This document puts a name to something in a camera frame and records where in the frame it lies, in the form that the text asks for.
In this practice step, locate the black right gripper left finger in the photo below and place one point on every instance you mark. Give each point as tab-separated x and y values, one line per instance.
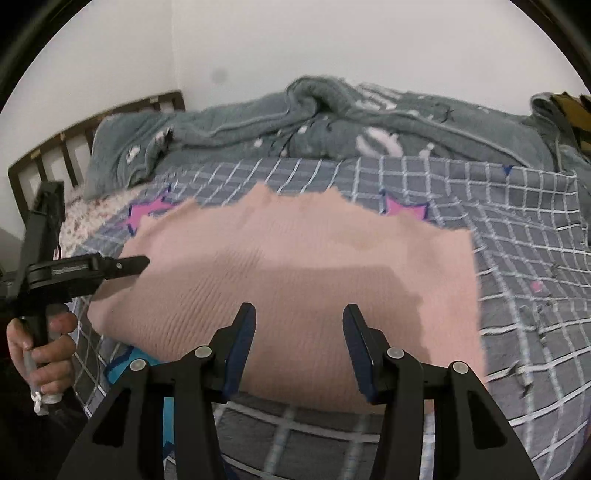
124	437

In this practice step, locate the grey checked bed cover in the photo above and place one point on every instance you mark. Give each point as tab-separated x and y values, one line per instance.
534	272

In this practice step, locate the dark wooden headboard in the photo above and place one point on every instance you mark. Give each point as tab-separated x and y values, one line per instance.
65	155

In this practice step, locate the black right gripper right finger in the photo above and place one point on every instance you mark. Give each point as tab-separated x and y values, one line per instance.
473	438

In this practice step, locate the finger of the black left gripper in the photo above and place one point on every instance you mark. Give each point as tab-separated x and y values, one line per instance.
113	268

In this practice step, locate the pink knit sweater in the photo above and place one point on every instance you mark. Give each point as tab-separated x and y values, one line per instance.
300	260

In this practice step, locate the person's left hand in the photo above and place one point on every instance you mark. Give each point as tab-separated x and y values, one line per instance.
48	367

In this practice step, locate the brown camouflage cloth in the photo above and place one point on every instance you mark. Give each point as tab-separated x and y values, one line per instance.
577	112

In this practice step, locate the grey-green fleece blanket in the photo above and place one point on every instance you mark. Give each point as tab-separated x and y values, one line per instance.
327	118

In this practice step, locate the floral bed sheet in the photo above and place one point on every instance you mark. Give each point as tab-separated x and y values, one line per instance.
84	217

